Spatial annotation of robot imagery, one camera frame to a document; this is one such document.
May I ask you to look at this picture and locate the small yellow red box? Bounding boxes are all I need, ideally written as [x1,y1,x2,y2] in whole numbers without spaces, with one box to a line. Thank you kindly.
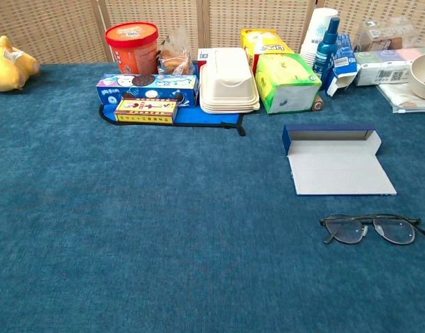
[113,98,179,126]

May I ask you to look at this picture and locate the yellow snack box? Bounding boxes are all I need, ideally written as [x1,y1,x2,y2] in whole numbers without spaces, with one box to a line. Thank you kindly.
[241,28,295,76]

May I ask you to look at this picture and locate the blue cookie box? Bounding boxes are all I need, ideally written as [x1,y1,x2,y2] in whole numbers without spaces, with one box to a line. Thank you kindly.
[96,73,200,109]

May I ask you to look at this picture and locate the red snack tub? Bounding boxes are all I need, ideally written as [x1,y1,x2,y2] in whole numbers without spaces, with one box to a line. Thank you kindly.
[105,22,160,75]

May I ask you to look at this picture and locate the clear zip bag white cloth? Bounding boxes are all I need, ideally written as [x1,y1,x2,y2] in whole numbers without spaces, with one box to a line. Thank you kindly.
[375,82,425,114]

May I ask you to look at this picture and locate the blue spray bottle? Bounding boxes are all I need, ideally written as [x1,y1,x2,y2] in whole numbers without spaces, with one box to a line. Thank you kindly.
[312,17,341,92]

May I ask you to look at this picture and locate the green tissue pack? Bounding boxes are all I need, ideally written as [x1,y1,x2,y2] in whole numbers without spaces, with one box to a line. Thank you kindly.
[254,53,323,115]

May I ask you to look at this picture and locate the clear package brown pad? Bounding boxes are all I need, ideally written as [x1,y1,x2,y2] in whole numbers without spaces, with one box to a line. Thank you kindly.
[388,15,425,49]

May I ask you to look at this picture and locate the yellow plush toy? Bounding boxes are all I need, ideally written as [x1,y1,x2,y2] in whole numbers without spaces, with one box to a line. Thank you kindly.
[0,35,42,93]

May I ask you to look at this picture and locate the clear bag brown sweets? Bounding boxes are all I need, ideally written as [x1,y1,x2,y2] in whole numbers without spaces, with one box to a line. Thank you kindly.
[352,19,404,53]

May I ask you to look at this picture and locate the rattan folding screen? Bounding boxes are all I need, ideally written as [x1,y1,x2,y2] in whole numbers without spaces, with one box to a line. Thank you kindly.
[0,0,425,65]

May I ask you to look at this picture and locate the blue folding glasses case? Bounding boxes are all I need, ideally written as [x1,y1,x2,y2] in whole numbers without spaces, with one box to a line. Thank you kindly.
[282,123,397,198]

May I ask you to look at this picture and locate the wire-frame eyeglasses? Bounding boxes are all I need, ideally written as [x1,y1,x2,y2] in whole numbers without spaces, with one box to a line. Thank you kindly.
[318,214,425,246]

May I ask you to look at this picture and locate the blue white carton box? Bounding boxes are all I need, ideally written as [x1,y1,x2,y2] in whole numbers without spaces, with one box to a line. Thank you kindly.
[324,33,360,98]

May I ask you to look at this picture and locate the stack of white paper cups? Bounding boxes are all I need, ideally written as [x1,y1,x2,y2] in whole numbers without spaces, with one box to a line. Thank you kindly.
[300,7,340,69]

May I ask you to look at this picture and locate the blue table carpet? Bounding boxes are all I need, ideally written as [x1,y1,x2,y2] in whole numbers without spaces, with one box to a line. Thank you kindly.
[0,62,425,333]

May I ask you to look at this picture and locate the clear bag of pastries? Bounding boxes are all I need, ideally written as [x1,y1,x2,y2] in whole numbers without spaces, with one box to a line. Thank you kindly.
[157,27,195,76]

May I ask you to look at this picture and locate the small white red box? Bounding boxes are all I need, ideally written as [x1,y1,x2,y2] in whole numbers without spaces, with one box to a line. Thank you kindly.
[197,48,213,76]

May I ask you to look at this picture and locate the beige bowl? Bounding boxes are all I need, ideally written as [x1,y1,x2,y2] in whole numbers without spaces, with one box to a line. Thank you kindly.
[408,53,425,102]

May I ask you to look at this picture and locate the beige clamshell food container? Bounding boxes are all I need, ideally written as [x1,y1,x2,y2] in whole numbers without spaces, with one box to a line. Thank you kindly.
[198,47,261,114]

